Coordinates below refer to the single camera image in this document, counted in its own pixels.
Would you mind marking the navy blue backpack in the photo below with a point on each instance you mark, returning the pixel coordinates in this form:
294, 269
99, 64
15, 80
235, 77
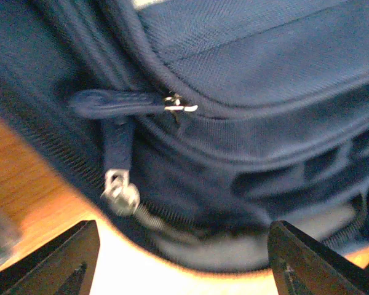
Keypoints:
193, 125

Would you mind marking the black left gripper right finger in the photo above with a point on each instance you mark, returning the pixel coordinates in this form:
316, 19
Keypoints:
302, 265

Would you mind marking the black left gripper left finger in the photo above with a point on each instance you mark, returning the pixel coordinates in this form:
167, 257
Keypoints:
65, 265

